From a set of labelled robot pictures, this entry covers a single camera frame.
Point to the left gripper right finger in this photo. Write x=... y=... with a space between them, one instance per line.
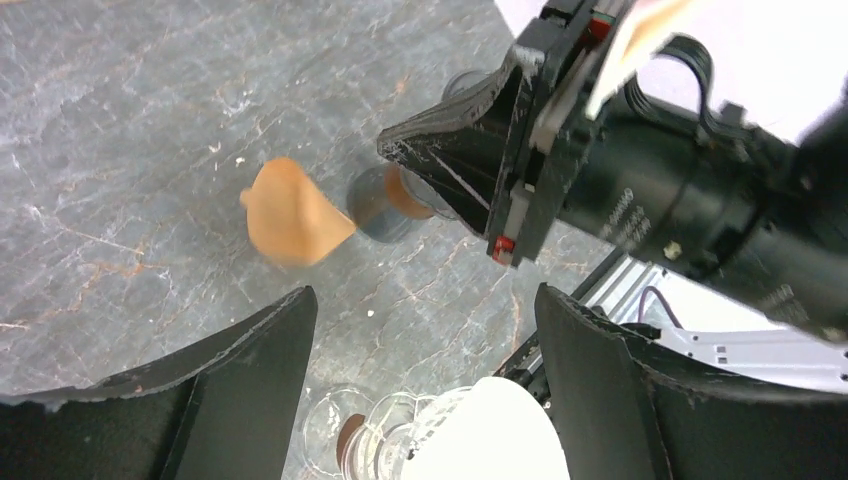
x=625 y=407

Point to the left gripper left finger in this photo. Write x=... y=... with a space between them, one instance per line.
x=221 y=408

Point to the clear glass dripper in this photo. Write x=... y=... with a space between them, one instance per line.
x=377 y=445

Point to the dark glass carafe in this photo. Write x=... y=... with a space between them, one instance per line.
x=388 y=202

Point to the brown paper coffee filter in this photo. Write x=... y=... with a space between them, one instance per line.
x=289 y=220

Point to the dark smoked plastic dripper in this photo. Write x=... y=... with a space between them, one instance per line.
x=463 y=81

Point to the small glass server cup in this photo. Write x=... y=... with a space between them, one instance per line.
x=327 y=409

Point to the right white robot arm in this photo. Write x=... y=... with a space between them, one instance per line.
x=704 y=194

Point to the white paper coffee filter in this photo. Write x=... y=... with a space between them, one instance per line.
x=497 y=431

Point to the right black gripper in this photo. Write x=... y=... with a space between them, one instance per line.
x=503 y=152

